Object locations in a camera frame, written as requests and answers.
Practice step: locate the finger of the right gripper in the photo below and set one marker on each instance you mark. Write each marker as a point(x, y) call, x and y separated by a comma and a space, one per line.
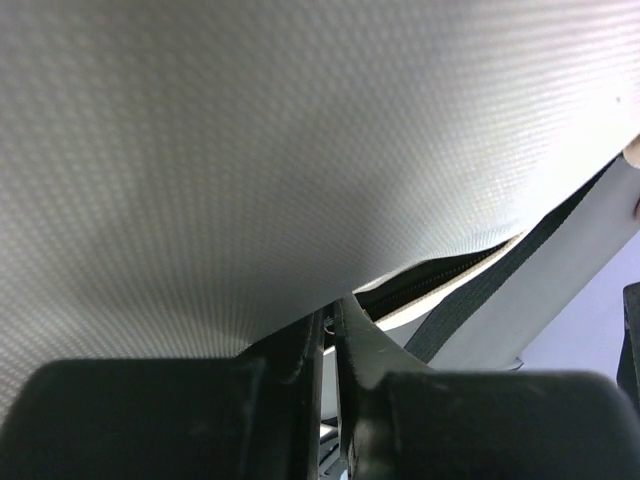
point(628, 369)

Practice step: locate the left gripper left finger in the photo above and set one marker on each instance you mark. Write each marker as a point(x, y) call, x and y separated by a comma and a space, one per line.
point(252, 416)

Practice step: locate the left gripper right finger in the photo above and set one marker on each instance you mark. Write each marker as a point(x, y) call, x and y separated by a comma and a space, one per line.
point(400, 419)

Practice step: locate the cream canvas backpack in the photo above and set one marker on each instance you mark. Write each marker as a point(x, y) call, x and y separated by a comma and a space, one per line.
point(182, 178)

